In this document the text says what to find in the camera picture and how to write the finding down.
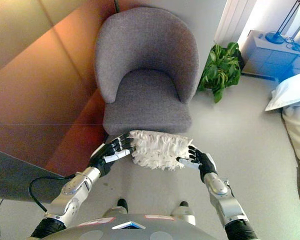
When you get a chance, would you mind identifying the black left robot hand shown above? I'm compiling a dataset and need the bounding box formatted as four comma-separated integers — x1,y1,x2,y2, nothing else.
89,133,137,177

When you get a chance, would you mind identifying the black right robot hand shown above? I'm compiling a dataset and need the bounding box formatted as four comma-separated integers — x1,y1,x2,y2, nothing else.
176,145,219,183

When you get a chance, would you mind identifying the white fringed pillow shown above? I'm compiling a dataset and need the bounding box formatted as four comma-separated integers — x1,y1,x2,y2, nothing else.
128,129,195,172

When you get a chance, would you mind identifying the white bed pillow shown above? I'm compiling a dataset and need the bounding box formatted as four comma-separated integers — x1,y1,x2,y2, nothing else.
264,70,300,112

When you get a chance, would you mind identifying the silver left robot leg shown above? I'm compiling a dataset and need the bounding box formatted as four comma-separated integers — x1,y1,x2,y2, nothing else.
102,198,130,218

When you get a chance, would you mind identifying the grey fabric armchair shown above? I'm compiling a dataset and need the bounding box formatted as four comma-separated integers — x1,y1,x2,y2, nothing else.
93,6,200,138

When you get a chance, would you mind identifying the grey robot torso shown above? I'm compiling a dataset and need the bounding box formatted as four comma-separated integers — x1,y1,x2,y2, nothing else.
43,213,216,240

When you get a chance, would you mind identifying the grey cabinet base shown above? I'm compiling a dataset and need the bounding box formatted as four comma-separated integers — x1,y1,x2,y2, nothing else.
0,147,75,204

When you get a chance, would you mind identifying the green potted plant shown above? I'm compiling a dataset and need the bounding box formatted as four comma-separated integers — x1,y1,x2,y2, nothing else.
197,42,242,104

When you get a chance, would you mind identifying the cream bed duvet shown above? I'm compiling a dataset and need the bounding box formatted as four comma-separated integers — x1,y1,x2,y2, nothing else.
281,99,300,164

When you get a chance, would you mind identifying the brown wooden cabinet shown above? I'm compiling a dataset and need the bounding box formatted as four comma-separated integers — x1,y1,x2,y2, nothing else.
0,0,117,177

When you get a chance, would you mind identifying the white nightstand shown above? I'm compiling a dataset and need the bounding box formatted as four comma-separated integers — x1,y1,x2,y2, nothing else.
240,29,300,81

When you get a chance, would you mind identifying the white ribbed panel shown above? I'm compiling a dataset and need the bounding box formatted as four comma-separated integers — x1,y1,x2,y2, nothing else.
213,0,256,46

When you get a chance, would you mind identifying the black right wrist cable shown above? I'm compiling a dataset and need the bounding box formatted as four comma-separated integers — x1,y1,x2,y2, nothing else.
224,178,236,199

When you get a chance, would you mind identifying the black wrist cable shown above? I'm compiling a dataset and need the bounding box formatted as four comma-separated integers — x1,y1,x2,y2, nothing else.
28,173,77,214
224,178,236,199

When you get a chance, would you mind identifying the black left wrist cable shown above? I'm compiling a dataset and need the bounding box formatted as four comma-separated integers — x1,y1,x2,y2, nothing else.
28,173,77,214

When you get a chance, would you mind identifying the tangled cable on nightstand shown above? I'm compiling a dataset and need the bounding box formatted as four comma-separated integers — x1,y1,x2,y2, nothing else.
284,36,300,50

